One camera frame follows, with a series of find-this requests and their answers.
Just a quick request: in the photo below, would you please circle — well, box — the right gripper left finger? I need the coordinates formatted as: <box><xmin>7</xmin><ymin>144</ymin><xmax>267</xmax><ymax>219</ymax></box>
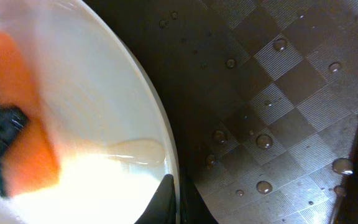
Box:
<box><xmin>135</xmin><ymin>174</ymin><xmax>177</xmax><ymax>224</ymax></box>

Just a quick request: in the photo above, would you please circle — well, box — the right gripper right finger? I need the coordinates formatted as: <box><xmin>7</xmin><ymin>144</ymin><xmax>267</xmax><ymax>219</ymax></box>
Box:
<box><xmin>180</xmin><ymin>175</ymin><xmax>218</xmax><ymax>224</ymax></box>

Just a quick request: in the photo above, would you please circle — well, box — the white plate top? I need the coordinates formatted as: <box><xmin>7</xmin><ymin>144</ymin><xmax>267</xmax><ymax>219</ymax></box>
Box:
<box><xmin>0</xmin><ymin>0</ymin><xmax>178</xmax><ymax>223</ymax></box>

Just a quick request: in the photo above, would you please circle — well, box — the green and orange sponge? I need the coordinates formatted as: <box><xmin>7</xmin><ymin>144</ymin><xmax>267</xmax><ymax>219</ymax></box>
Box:
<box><xmin>0</xmin><ymin>31</ymin><xmax>60</xmax><ymax>198</ymax></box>

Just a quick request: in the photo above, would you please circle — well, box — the brown plastic serving tray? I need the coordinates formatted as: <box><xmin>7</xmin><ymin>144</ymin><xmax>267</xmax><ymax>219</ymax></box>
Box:
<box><xmin>89</xmin><ymin>0</ymin><xmax>358</xmax><ymax>223</ymax></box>

